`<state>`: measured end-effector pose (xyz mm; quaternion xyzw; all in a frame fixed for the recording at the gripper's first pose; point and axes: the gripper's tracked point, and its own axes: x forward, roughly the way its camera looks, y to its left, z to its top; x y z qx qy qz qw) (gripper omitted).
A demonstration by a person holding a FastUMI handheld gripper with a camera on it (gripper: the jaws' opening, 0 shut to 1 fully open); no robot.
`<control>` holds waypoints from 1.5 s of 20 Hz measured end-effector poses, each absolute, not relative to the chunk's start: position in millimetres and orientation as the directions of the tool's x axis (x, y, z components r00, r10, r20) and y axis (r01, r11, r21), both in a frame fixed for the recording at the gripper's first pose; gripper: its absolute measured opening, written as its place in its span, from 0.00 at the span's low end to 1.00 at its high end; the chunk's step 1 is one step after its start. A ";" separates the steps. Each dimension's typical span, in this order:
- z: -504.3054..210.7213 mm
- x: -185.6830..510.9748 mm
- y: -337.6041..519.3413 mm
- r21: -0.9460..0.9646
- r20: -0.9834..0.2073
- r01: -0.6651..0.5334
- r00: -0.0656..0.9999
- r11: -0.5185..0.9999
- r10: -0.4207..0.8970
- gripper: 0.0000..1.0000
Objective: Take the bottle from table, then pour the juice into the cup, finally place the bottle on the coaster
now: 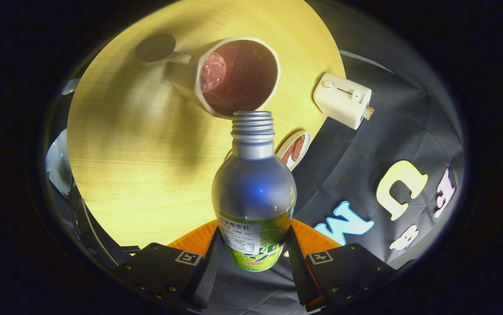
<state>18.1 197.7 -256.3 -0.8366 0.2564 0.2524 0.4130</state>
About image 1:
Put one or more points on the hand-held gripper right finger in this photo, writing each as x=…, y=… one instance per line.
x=297, y=267

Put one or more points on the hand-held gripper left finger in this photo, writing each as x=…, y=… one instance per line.
x=209, y=271

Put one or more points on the silver juice bottle green label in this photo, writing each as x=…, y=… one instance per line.
x=253, y=188

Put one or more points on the brown meat piece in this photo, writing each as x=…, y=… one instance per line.
x=298, y=143
x=288, y=155

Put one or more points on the white round plate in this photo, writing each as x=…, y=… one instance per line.
x=306, y=151

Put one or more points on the wooden table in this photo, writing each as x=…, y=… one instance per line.
x=137, y=175

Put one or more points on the toast bread slice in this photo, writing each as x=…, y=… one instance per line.
x=369, y=112

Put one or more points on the white toaster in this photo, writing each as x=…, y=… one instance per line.
x=341, y=100

